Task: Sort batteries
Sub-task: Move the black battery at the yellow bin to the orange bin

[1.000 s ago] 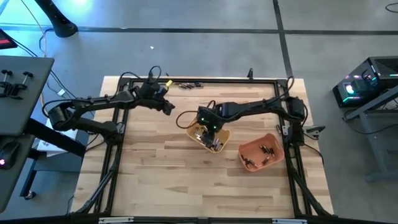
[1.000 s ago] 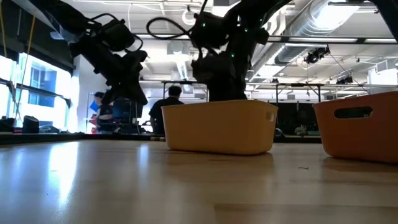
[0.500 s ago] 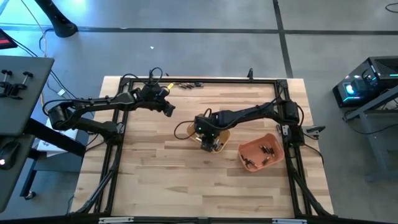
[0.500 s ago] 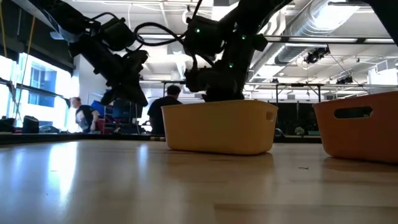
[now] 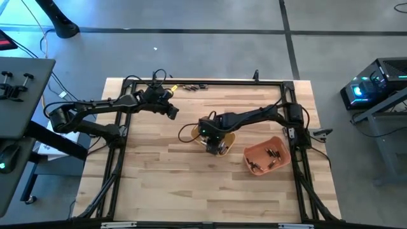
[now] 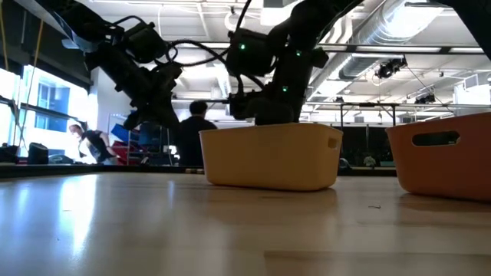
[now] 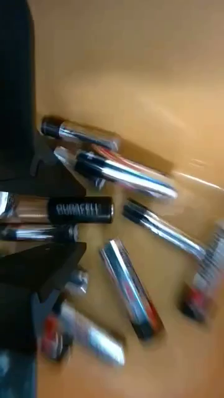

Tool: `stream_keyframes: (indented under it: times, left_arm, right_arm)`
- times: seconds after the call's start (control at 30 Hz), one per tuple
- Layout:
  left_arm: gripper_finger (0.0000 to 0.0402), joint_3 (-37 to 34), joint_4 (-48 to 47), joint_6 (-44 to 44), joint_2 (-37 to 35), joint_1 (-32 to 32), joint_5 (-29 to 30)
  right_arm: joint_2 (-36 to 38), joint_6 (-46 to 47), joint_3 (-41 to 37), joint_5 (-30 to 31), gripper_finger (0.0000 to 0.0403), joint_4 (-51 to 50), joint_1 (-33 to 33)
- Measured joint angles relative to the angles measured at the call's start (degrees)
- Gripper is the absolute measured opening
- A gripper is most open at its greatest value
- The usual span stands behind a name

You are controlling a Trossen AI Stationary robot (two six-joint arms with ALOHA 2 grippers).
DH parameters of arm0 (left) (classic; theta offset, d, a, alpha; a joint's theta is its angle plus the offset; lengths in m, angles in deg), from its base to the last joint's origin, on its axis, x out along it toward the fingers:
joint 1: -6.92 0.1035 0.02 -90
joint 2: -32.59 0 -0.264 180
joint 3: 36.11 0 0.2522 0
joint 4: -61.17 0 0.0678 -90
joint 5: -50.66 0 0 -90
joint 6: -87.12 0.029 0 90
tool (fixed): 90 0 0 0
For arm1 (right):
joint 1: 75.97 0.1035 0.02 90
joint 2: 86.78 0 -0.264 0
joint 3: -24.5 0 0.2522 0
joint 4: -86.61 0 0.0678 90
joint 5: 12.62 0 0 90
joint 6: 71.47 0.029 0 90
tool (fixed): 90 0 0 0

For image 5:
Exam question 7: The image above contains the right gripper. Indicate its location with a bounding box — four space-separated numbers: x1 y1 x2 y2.
198 114 227 156

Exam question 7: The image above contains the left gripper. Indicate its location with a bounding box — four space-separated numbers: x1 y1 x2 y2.
139 92 180 121

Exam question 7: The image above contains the yellow plastic bin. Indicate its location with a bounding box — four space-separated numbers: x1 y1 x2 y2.
190 123 237 157

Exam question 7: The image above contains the pink plastic basket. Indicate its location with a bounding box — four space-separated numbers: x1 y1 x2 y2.
243 135 292 176

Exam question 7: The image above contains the white cardboard box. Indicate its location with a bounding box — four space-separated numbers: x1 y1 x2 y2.
37 121 83 156

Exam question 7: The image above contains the black curved stand base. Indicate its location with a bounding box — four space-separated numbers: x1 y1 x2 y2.
34 0 80 39

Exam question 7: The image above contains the grey desk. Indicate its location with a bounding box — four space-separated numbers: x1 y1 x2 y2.
0 57 57 217

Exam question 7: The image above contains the grey metal stand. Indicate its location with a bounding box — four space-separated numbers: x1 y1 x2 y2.
351 87 407 187

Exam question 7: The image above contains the black desk clamp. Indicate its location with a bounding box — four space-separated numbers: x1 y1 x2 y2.
0 71 35 102

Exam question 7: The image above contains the black computer mouse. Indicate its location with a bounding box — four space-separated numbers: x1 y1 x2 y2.
0 144 20 174

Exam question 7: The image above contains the device with red screen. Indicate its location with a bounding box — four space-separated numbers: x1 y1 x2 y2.
0 29 18 52

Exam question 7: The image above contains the computer tower with coloured lights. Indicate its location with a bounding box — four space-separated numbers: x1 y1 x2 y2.
339 57 407 111

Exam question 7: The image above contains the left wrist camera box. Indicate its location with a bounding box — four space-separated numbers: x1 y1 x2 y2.
149 85 172 102

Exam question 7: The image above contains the black aluminium table frame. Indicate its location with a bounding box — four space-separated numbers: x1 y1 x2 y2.
71 78 343 229

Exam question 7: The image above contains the black side bracket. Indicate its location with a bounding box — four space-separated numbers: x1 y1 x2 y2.
311 127 334 140

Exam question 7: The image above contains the white table edge bracket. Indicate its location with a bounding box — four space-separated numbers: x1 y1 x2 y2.
278 223 314 229
100 221 137 229

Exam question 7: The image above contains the yellow cable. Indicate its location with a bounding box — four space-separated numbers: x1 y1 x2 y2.
20 0 53 121

